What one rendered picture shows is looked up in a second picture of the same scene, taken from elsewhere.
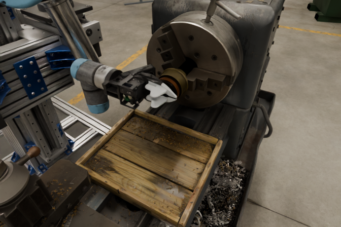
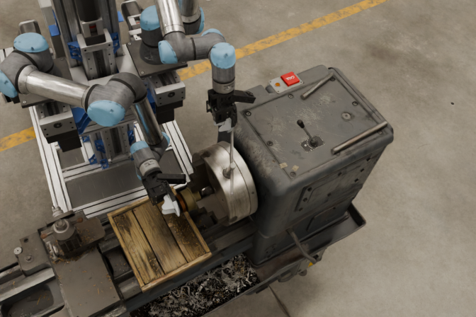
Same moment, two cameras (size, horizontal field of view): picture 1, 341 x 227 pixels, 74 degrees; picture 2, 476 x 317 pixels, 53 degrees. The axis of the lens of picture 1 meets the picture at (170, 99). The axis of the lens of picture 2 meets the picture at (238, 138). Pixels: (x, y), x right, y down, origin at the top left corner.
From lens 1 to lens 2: 1.35 m
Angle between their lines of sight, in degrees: 23
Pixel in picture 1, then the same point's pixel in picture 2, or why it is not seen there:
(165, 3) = not seen: hidden behind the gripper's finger
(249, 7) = (275, 173)
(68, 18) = (141, 112)
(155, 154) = (161, 235)
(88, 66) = (140, 155)
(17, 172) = (69, 229)
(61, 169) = (93, 224)
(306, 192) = not seen: outside the picture
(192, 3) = (244, 137)
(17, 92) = not seen: hidden behind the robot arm
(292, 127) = (417, 264)
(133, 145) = (152, 219)
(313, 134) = (437, 289)
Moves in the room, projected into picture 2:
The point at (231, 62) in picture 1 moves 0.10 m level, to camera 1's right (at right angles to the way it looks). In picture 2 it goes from (229, 211) to (253, 225)
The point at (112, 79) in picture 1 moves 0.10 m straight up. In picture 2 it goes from (149, 175) to (148, 162)
